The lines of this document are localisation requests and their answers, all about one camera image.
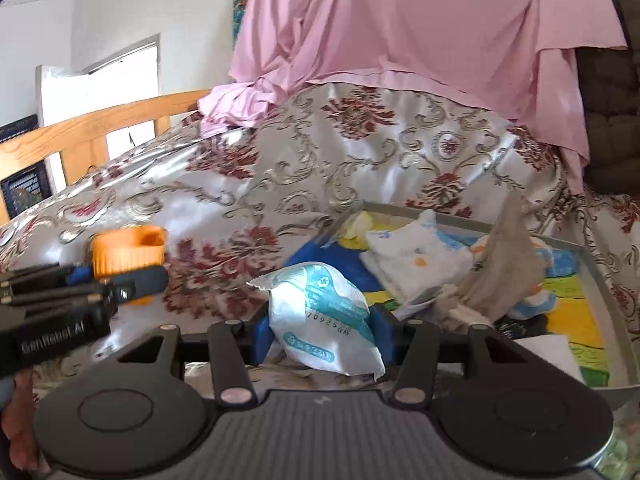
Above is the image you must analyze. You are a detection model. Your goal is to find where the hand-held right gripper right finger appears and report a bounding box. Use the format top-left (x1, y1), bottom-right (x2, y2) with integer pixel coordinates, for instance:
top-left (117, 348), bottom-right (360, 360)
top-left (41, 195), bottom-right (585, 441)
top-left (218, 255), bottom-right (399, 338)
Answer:
top-left (369, 304), bottom-right (556, 406)

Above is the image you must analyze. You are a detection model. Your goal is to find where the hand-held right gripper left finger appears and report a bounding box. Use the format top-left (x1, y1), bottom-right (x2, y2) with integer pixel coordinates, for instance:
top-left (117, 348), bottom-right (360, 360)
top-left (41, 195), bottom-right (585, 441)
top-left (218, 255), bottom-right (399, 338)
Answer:
top-left (117, 312), bottom-right (273, 406)

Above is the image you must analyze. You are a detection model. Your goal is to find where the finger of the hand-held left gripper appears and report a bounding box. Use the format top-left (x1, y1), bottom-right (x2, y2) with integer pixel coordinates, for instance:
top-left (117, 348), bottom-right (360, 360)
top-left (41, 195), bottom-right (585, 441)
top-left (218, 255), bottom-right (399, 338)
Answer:
top-left (0, 262), bottom-right (93, 295)
top-left (10, 265), bottom-right (170, 308)

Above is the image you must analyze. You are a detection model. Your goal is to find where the orange ribbed cup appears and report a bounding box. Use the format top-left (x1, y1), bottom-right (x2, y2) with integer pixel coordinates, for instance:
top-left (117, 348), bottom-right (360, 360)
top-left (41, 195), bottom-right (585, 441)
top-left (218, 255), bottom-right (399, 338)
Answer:
top-left (90, 225), bottom-right (168, 307)

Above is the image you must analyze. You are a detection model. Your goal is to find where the white teal soft packet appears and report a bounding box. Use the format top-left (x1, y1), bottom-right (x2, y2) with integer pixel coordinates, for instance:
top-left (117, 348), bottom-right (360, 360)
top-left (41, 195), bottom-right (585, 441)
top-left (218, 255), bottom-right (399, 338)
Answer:
top-left (247, 261), bottom-right (387, 381)

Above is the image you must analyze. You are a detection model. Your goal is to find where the white quilted cloth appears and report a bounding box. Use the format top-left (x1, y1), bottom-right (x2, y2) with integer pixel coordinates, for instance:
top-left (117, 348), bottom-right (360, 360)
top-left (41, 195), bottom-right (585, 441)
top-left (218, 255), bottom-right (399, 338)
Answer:
top-left (360, 209), bottom-right (476, 306)

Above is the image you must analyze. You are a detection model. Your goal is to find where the grey drawstring pouch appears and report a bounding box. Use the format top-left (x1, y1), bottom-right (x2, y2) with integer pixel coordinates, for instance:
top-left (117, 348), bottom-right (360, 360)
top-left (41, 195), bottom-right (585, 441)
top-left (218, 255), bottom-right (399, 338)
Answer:
top-left (432, 192), bottom-right (546, 333)

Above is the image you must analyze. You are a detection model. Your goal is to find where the grey tray with cartoon print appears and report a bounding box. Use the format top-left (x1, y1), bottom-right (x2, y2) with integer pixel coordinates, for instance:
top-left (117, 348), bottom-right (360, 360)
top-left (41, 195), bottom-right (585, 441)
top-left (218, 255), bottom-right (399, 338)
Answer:
top-left (287, 200), bottom-right (638, 411)

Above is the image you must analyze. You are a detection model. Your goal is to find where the person's left hand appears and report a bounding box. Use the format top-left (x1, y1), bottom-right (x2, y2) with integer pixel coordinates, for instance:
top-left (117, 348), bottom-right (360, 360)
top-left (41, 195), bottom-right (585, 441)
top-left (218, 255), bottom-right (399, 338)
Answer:
top-left (0, 372), bottom-right (40, 476)

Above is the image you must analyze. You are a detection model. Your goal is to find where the dark blue framed picture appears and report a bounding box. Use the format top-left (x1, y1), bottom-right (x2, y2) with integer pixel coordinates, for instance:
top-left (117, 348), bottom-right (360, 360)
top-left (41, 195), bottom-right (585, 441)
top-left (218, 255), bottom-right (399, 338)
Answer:
top-left (0, 160), bottom-right (53, 208)
top-left (0, 114), bottom-right (40, 143)

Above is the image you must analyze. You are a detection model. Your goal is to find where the black cloth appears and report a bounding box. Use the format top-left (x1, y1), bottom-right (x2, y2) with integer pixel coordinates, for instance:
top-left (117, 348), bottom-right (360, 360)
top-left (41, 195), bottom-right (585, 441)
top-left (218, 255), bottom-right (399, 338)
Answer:
top-left (497, 317), bottom-right (543, 341)

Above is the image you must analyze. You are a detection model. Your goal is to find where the grey white folded cloth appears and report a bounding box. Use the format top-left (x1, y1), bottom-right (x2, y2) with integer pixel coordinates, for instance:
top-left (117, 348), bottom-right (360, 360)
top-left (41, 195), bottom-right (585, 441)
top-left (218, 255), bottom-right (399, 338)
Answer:
top-left (510, 335), bottom-right (586, 386)

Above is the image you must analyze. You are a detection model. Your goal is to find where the floral satin bedspread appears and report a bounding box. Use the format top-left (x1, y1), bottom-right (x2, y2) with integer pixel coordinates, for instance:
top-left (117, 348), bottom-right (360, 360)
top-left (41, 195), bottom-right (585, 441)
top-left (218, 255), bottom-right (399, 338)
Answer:
top-left (0, 82), bottom-right (640, 480)

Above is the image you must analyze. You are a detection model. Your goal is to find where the white door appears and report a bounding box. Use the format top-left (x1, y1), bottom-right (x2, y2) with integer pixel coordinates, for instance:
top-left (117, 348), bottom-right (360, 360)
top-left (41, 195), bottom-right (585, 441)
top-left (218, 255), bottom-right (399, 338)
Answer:
top-left (35, 32), bottom-right (162, 186)

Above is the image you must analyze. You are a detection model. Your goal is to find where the brown quilted blanket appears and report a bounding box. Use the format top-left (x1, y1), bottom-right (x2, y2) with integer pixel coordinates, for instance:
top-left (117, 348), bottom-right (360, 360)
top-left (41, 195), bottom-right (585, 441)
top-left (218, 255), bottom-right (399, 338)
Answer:
top-left (575, 0), bottom-right (640, 196)

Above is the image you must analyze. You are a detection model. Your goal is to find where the pink bed sheet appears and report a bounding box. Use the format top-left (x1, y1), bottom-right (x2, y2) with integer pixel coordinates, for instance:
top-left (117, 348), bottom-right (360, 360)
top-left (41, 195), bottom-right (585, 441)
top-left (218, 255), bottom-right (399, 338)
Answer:
top-left (197, 0), bottom-right (628, 196)

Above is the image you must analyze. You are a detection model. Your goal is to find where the light wooden bed frame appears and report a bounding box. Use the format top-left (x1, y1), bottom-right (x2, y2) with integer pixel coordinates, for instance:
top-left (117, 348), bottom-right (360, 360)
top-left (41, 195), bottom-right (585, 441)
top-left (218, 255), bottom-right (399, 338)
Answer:
top-left (0, 89), bottom-right (213, 226)

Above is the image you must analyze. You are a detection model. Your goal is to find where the teal floral wall poster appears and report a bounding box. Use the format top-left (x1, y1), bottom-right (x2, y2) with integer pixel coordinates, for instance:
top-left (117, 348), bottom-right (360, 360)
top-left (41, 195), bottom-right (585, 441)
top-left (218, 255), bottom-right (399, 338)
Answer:
top-left (232, 0), bottom-right (253, 41)

